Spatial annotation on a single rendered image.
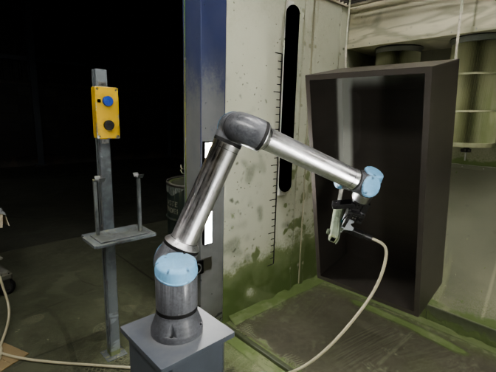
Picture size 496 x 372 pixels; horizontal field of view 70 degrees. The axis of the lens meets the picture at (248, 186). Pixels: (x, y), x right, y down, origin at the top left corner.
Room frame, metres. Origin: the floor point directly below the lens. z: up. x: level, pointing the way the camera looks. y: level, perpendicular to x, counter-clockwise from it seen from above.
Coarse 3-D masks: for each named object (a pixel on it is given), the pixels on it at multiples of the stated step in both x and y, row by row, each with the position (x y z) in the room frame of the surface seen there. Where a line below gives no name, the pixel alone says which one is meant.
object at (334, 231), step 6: (342, 192) 2.00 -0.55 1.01; (336, 210) 1.81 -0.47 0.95; (342, 210) 1.82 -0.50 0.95; (336, 216) 1.77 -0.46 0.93; (336, 222) 1.72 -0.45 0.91; (330, 228) 1.72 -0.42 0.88; (336, 228) 1.68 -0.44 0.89; (342, 228) 1.70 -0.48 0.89; (354, 228) 1.73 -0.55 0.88; (330, 234) 1.65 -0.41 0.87; (336, 234) 1.64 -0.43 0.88; (354, 234) 1.71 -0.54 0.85; (360, 234) 1.70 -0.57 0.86; (366, 234) 1.71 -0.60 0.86; (330, 240) 1.64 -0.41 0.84; (336, 240) 1.64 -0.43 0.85
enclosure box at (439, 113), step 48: (336, 96) 2.08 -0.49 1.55; (384, 96) 1.96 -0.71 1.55; (432, 96) 1.47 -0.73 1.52; (336, 144) 2.11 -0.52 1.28; (384, 144) 1.99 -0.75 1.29; (432, 144) 1.53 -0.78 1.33; (336, 192) 2.14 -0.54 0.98; (384, 192) 2.03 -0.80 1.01; (432, 192) 1.59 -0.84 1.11; (384, 240) 2.08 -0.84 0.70; (432, 240) 1.66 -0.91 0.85; (384, 288) 1.87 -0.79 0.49; (432, 288) 1.74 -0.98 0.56
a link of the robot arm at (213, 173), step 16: (224, 144) 1.36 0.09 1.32; (208, 160) 1.37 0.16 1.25; (224, 160) 1.36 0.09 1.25; (208, 176) 1.35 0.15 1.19; (224, 176) 1.38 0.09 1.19; (192, 192) 1.36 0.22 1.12; (208, 192) 1.34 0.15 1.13; (192, 208) 1.34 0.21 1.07; (208, 208) 1.35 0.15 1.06; (176, 224) 1.35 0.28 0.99; (192, 224) 1.33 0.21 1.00; (176, 240) 1.32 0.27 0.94; (192, 240) 1.33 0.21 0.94; (160, 256) 1.31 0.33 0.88
